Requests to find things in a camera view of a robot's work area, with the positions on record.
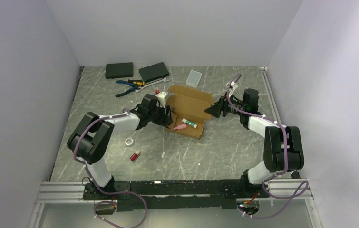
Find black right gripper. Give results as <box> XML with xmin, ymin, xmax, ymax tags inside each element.
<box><xmin>204</xmin><ymin>91</ymin><xmax>246</xmax><ymax>119</ymax></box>

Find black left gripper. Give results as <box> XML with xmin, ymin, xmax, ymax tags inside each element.
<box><xmin>148</xmin><ymin>103</ymin><xmax>173</xmax><ymax>127</ymax></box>

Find green white glue stick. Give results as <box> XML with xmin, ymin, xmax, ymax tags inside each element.
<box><xmin>182</xmin><ymin>118</ymin><xmax>197</xmax><ymax>128</ymax></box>

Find pink plastic tube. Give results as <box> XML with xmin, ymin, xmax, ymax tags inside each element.
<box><xmin>172</xmin><ymin>123</ymin><xmax>187</xmax><ymax>131</ymax></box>

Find brown cardboard paper box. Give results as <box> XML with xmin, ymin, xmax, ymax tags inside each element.
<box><xmin>165</xmin><ymin>85</ymin><xmax>214</xmax><ymax>140</ymax></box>

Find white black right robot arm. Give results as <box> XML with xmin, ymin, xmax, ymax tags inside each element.
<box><xmin>204</xmin><ymin>89</ymin><xmax>305</xmax><ymax>197</ymax></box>

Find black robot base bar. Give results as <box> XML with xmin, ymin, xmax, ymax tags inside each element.
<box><xmin>83</xmin><ymin>176</ymin><xmax>268</xmax><ymax>212</ymax></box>

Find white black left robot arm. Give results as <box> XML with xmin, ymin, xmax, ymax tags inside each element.
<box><xmin>67</xmin><ymin>94</ymin><xmax>173</xmax><ymax>200</ymax></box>

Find black flat box right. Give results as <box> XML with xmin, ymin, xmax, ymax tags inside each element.
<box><xmin>138</xmin><ymin>62</ymin><xmax>169</xmax><ymax>82</ymax></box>

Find black flat box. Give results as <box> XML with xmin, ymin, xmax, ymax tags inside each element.
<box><xmin>105</xmin><ymin>62</ymin><xmax>134</xmax><ymax>79</ymax></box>
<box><xmin>138</xmin><ymin>62</ymin><xmax>169</xmax><ymax>82</ymax></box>

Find black flat box left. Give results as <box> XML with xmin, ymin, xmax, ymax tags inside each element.
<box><xmin>105</xmin><ymin>62</ymin><xmax>134</xmax><ymax>79</ymax></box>

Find silver wrench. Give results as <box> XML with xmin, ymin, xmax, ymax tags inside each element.
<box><xmin>135</xmin><ymin>77</ymin><xmax>171</xmax><ymax>92</ymax></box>

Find translucent white plastic container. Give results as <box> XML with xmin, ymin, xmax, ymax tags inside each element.
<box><xmin>185</xmin><ymin>70</ymin><xmax>203</xmax><ymax>88</ymax></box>

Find silver tape roll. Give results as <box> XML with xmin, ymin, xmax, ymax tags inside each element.
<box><xmin>124</xmin><ymin>137</ymin><xmax>135</xmax><ymax>147</ymax></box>

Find small red bottle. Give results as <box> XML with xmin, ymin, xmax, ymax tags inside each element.
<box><xmin>130</xmin><ymin>150</ymin><xmax>141</xmax><ymax>162</ymax></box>

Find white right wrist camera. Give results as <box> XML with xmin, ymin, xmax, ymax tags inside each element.
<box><xmin>226</xmin><ymin>81</ymin><xmax>238</xmax><ymax>96</ymax></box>

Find blue handled pliers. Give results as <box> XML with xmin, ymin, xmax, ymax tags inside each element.
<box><xmin>115</xmin><ymin>80</ymin><xmax>140</xmax><ymax>97</ymax></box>

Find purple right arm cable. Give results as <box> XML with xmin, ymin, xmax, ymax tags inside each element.
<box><xmin>225</xmin><ymin>73</ymin><xmax>310</xmax><ymax>220</ymax></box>

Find aluminium frame rail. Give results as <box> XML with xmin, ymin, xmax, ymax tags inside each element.
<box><xmin>29</xmin><ymin>179</ymin><xmax>307</xmax><ymax>228</ymax></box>

